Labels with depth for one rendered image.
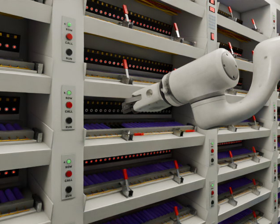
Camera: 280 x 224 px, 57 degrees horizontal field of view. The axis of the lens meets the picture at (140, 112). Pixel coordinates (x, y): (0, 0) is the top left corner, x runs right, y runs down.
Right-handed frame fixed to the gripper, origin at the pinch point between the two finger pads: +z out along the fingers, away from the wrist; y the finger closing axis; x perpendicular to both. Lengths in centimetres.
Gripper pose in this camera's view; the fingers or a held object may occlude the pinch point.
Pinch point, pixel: (132, 106)
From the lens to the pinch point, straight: 75.0
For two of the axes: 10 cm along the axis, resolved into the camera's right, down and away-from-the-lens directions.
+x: -1.6, -9.7, 1.9
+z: -6.4, 2.5, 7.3
